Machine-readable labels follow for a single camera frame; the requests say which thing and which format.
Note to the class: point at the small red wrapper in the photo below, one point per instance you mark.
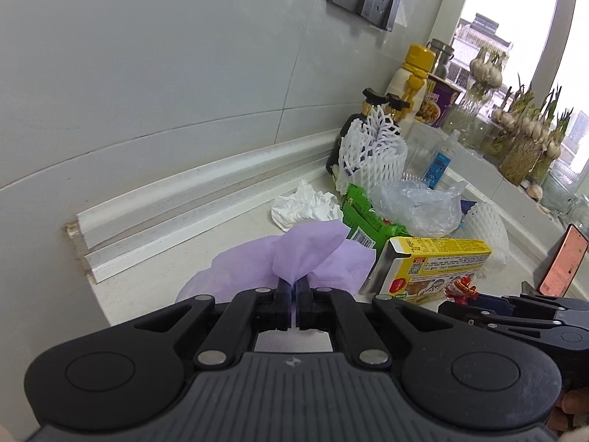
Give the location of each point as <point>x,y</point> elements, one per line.
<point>462,287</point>

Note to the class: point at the purple instant noodle cup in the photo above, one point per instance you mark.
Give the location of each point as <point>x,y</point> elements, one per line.
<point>437,103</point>

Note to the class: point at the empty glass jar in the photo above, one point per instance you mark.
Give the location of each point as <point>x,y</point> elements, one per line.
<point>563,193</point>

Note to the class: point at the clear plastic bag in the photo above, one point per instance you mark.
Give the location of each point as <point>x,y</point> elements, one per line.
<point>418,207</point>

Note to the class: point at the white backsplash trim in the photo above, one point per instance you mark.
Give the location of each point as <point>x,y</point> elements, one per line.
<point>184,202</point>

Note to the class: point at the garlic bulb bunch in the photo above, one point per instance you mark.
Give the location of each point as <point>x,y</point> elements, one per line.
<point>487,69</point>

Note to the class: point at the white tissue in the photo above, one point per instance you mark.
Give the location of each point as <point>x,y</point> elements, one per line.
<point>306,205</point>

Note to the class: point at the green snack packet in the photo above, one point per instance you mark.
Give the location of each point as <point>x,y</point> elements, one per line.
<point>368,221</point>

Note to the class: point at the glass vase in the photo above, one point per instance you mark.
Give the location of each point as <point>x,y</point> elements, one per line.
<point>462,122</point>

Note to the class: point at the clear bottle with blue label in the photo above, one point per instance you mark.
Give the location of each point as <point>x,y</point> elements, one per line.
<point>439,165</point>

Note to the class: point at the smartphone with pink screen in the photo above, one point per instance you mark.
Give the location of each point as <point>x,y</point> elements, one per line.
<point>563,260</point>

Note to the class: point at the cream bottle with yellow cap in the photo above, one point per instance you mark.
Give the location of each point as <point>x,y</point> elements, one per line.
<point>407,83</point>

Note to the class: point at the clear drinking glass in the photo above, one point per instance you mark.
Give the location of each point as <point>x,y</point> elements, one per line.
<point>423,152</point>

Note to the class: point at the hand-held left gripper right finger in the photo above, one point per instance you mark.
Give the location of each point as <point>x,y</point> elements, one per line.
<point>304,299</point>

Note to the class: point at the stainless steel bottle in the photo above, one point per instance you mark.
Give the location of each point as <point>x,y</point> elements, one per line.
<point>442,57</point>

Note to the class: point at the garlic clove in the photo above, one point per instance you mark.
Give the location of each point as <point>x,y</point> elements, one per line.
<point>534,192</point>

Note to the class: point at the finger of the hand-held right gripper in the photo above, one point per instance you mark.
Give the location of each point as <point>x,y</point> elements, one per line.
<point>460,315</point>
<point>543,304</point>

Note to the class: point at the person's right hand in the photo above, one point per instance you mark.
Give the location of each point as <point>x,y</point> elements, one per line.
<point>573,416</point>

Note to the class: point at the white foam fruit net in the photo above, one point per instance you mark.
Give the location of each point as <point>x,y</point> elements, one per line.
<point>490,235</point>
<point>372,152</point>

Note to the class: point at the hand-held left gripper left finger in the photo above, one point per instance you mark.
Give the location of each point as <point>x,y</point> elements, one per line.
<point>285,299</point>

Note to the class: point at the jar of sprouted garlic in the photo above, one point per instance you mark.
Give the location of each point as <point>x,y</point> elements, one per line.
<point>492,142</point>
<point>550,165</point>
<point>520,156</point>

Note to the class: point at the yellow cardboard food box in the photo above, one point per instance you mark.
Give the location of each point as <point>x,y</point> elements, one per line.
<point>428,267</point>

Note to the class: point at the purple plastic bag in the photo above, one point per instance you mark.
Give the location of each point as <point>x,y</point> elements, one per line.
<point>294,253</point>

